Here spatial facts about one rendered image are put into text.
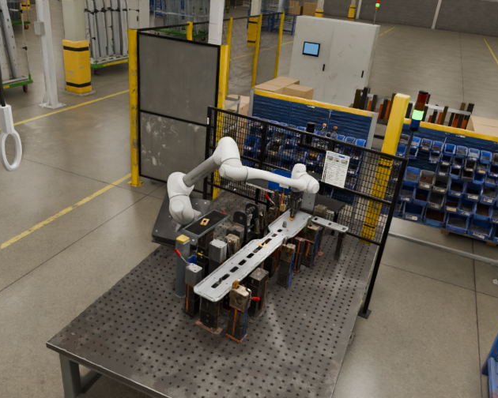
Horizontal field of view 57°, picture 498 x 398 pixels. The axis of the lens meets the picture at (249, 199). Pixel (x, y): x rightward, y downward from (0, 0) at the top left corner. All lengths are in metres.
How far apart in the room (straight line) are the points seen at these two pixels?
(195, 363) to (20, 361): 1.60
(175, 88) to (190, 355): 3.53
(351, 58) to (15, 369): 7.96
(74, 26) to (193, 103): 5.34
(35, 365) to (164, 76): 3.39
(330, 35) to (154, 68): 4.89
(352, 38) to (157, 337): 7.77
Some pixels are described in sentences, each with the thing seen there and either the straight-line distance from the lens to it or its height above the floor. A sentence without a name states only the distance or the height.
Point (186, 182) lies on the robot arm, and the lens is 3.49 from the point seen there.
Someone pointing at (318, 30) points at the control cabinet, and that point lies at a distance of 9.80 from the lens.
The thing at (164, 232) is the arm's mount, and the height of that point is 0.80.
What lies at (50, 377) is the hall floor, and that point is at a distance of 3.78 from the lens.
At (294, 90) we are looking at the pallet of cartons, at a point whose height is 1.03.
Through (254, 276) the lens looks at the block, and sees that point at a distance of 2.89.
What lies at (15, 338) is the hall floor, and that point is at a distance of 4.15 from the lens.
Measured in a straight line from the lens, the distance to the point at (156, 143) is 5.94.
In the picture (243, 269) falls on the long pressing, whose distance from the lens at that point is 2.99.
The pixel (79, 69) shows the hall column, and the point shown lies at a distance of 10.50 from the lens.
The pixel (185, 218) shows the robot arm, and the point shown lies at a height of 1.00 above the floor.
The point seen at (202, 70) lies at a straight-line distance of 5.34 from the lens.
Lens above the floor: 2.74
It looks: 27 degrees down
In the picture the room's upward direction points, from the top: 6 degrees clockwise
